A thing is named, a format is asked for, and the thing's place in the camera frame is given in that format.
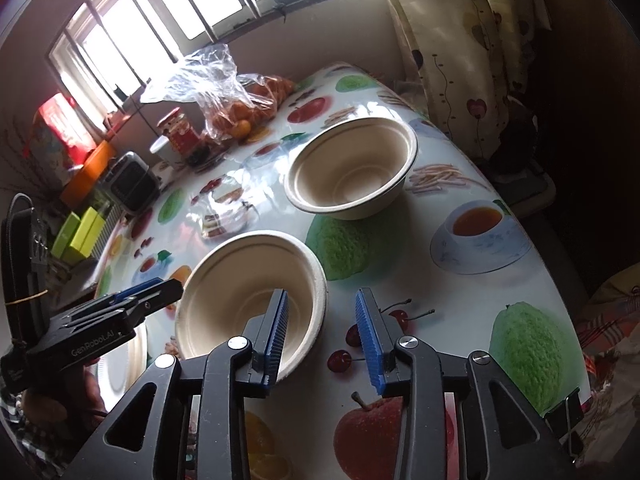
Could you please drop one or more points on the red label glass jar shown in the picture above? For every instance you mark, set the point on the red label glass jar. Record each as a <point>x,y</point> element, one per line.
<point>180,135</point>

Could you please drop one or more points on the barred window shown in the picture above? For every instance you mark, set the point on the barred window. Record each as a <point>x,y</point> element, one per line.
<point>150,20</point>

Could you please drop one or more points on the person's left hand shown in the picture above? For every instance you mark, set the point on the person's left hand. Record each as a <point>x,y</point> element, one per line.
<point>55,405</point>

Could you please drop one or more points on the dry twigs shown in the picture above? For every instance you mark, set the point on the dry twigs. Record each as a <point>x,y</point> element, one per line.
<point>20,170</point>

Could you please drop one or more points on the yellow-green flat box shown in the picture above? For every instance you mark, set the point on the yellow-green flat box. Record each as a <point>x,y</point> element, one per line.
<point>87,237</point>

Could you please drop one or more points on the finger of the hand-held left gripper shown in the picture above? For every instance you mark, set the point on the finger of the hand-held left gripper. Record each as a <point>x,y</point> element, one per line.
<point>135,289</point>
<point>160,292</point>

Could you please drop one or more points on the plastic bag of oranges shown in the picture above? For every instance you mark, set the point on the plastic bag of oranges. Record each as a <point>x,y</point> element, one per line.
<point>235,110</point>

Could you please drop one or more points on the green flat box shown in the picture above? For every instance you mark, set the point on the green flat box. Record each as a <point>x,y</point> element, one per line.
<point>65,235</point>

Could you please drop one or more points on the orange round tray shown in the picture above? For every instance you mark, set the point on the orange round tray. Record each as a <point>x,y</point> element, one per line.
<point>85,175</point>

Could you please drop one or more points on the red printed bag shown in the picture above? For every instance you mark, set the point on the red printed bag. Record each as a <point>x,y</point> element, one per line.
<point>57,135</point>

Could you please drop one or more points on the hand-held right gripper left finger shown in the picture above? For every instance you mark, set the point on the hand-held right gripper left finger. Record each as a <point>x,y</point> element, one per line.
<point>277,340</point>

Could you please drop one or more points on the heart print curtain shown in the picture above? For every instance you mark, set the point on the heart print curtain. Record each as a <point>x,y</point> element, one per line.
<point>450,35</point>

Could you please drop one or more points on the person's left forearm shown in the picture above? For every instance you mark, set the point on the person's left forearm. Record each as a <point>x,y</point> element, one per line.
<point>25,445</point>

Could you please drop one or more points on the food print tablecloth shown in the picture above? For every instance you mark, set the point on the food print tablecloth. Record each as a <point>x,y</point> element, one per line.
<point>400,240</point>

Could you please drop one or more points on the white paper plate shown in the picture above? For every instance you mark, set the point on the white paper plate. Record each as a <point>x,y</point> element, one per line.
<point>125,370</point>

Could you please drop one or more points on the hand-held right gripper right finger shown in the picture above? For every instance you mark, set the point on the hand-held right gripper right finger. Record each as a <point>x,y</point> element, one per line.
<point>367,340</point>

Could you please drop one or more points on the beige paper bowl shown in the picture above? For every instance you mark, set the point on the beige paper bowl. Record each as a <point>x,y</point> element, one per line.
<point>240,290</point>
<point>350,170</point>

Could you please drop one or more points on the black portable heater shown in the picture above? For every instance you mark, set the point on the black portable heater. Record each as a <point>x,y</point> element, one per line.
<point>130,185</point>

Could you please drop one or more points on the black binder clip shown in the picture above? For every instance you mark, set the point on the black binder clip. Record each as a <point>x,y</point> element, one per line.
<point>562,412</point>

